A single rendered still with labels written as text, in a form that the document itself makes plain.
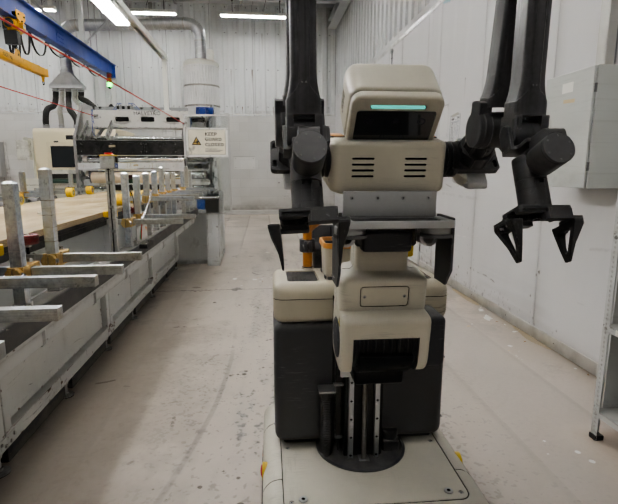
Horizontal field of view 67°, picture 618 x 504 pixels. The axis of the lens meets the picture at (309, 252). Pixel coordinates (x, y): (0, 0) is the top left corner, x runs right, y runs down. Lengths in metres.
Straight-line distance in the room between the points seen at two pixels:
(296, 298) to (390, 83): 0.67
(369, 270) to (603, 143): 1.87
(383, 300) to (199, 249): 4.79
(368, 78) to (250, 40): 11.22
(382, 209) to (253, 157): 10.87
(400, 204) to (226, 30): 11.42
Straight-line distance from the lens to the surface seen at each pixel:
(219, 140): 5.60
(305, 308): 1.42
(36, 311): 1.24
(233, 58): 12.22
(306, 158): 0.77
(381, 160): 1.12
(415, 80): 1.12
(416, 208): 1.13
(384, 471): 1.53
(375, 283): 1.15
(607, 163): 2.84
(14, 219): 1.72
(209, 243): 5.70
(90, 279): 1.45
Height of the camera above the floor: 1.15
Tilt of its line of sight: 10 degrees down
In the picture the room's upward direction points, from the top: straight up
